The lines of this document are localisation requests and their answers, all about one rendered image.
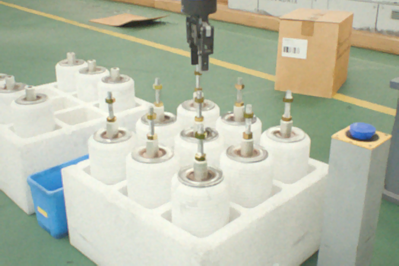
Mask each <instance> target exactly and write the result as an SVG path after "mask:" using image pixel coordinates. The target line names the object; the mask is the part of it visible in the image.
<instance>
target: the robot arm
mask: <svg viewBox="0 0 399 266"><path fill-rule="evenodd" d="M181 11H182V13H183V14H186V15H190V16H186V17H185V20H186V42H187V43H188V46H189V47H190V48H191V49H190V53H191V64H192V65H197V64H199V72H200V73H208V72H209V71H210V56H209V55H210V54H213V52H214V51H213V46H214V26H211V24H210V23H209V18H208V16H209V15H210V14H214V13H216V12H217V0H181ZM204 45H207V48H206V49H204Z"/></svg>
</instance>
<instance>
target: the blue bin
mask: <svg viewBox="0 0 399 266"><path fill-rule="evenodd" d="M87 159H89V154H86V155H84V156H80V157H77V158H75V159H71V160H69V161H67V162H65V163H61V164H58V165H56V166H52V167H49V168H47V169H43V170H40V171H39V172H36V173H34V174H31V175H28V176H27V183H28V185H30V187H31V194H32V197H33V204H34V209H35V213H36V218H37V222H38V224H39V226H41V227H42V228H43V229H44V230H45V231H46V232H48V233H49V234H50V235H52V236H53V238H55V239H62V238H64V237H66V236H67V235H69V227H68V221H67V211H66V205H65V194H64V184H63V178H62V169H63V168H65V167H68V166H71V165H76V164H78V163H79V162H83V161H85V160H87Z"/></svg>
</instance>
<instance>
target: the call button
mask: <svg viewBox="0 0 399 266"><path fill-rule="evenodd" d="M350 132H351V134H352V136H354V137H356V138H360V139H370V138H372V136H373V135H375V132H376V128H375V127H374V126H372V125H371V124H369V123H364V122H356V123H353V124H351V125H350Z"/></svg>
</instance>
